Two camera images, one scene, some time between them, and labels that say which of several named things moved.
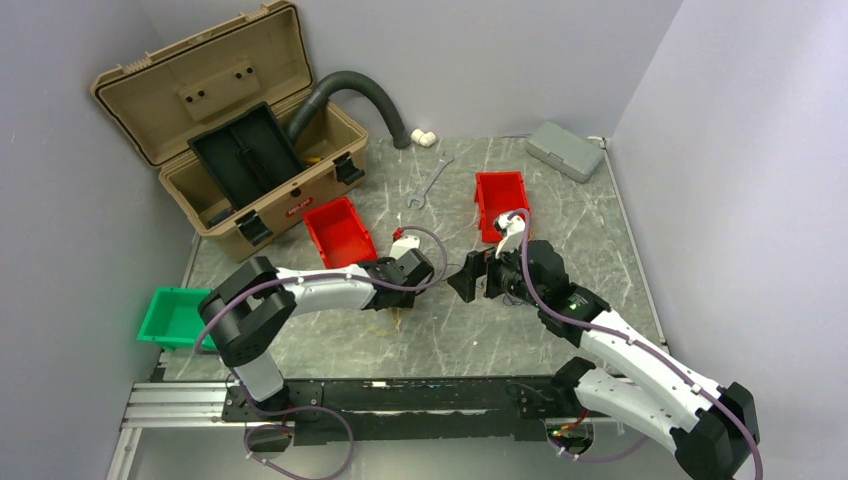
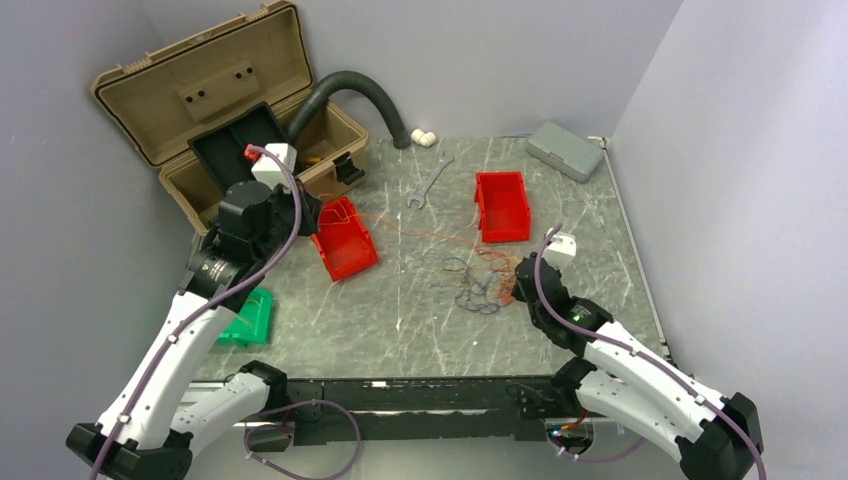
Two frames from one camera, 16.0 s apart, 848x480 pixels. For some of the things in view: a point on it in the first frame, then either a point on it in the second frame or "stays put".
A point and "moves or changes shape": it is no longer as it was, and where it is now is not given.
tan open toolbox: x=206 y=79 stays put
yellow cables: x=396 y=313 moves or changes shape
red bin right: x=498 y=192 stays put
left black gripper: x=407 y=301 to x=310 y=208
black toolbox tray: x=247 y=154 stays put
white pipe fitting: x=426 y=139 stays put
